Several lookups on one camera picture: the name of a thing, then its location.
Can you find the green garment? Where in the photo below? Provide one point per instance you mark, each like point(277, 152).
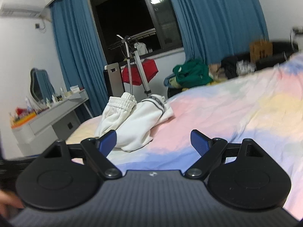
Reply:
point(192, 73)

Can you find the wavy frame mirror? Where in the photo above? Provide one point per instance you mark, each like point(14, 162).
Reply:
point(41, 88)

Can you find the orange tray with items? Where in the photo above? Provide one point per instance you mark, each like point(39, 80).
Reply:
point(21, 116)

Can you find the white dressing table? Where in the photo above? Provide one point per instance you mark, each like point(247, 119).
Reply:
point(58, 122)

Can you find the left blue curtain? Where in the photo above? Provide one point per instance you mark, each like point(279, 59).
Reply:
point(80, 53)

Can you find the blue curtain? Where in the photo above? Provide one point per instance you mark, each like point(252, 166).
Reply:
point(213, 29)
point(80, 53)

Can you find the brown cardboard box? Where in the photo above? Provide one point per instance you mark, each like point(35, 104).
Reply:
point(260, 49)

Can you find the white sweatpants with black stripe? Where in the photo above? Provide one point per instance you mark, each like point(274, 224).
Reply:
point(133, 120)

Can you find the pastel multicolour bed blanket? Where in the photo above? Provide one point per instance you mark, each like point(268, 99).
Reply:
point(265, 106)

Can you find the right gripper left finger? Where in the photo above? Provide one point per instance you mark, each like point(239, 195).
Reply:
point(96, 152)

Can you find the white tissue box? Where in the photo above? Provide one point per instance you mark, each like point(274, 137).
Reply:
point(75, 89)

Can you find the person's hand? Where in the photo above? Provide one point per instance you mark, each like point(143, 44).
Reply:
point(9, 198)

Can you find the white air conditioner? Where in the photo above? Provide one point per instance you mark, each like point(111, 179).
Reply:
point(22, 8)

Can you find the dark window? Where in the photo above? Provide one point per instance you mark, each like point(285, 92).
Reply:
point(151, 26)

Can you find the right blue curtain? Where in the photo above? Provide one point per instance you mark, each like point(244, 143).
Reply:
point(213, 29)

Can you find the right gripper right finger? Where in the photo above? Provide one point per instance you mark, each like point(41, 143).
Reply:
point(210, 150)

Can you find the black garment pile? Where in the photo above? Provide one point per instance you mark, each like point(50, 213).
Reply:
point(237, 65)

